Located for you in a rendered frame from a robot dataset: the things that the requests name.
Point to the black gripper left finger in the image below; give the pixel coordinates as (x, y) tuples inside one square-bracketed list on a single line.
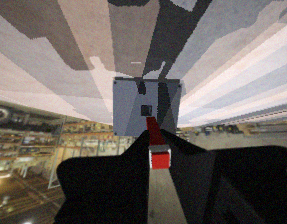
[(126, 172)]

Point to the grey sloped panel with square hole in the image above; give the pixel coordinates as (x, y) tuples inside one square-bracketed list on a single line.
[(133, 101)]

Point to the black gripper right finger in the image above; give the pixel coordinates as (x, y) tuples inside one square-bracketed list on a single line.
[(196, 172)]

